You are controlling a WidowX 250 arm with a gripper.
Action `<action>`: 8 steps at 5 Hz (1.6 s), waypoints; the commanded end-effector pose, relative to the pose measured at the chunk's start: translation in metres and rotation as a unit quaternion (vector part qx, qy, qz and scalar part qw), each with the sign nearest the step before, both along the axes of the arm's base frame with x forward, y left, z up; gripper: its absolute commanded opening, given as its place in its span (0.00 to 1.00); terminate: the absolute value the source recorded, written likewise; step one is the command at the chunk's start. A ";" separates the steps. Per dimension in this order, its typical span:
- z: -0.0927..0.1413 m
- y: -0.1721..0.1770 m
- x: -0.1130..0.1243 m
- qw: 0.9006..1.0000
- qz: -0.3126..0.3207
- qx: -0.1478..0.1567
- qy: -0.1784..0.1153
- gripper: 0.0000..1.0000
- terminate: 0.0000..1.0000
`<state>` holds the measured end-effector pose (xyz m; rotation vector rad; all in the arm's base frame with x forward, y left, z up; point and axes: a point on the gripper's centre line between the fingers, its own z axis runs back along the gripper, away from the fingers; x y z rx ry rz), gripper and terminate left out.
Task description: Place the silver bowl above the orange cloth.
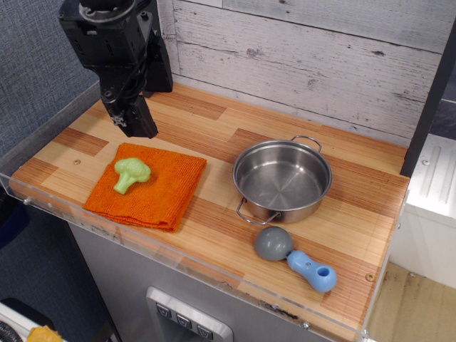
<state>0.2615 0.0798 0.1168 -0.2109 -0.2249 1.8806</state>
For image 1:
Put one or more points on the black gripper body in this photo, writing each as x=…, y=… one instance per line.
x=120, y=41

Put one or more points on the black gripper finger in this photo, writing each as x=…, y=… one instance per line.
x=148, y=93
x=131, y=115

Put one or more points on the silver metal bowl with handles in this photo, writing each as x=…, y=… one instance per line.
x=281, y=180

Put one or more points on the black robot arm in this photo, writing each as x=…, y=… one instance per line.
x=120, y=41

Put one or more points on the orange folded cloth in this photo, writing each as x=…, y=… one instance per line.
x=159, y=203

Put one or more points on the green toy broccoli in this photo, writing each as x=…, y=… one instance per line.
x=130, y=170

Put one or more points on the blue grey toy scoop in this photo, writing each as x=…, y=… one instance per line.
x=276, y=244

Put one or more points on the silver control panel with buttons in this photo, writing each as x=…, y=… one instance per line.
x=191, y=322

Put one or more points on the yellow object bottom left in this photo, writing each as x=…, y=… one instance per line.
x=43, y=334

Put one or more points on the clear acrylic guard rail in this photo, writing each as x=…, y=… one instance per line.
x=210, y=262

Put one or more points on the white aluminium frame block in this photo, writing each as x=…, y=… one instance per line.
x=432, y=185

